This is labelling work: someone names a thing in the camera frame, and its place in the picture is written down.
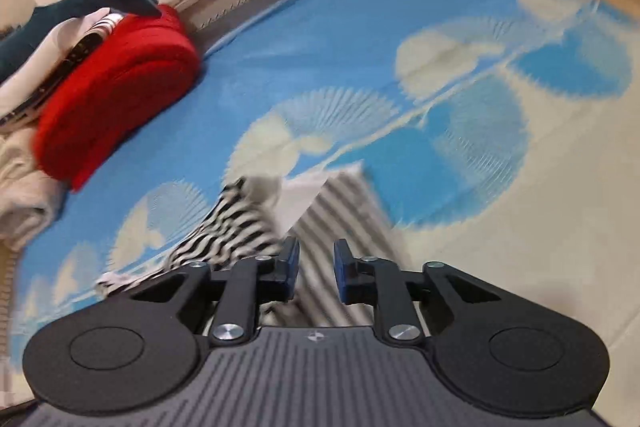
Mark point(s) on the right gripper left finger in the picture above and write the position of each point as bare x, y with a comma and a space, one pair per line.
139, 347

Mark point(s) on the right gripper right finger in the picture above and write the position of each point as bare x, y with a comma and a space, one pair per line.
491, 348

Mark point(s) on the black white striped sweater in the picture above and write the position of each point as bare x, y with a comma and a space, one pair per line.
240, 225

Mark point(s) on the grey striped white garment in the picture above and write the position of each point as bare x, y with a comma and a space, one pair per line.
319, 208

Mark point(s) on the beige folded towel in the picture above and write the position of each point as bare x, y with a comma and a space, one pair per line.
30, 199

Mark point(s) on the blue patterned bed sheet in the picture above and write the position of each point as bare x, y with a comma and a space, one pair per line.
501, 136

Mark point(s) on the white folded bedding stack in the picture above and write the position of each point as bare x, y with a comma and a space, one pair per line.
27, 90

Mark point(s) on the red folded blanket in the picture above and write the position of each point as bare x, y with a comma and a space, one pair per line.
144, 66

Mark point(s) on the dark teal shark plush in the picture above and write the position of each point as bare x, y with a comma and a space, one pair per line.
21, 44

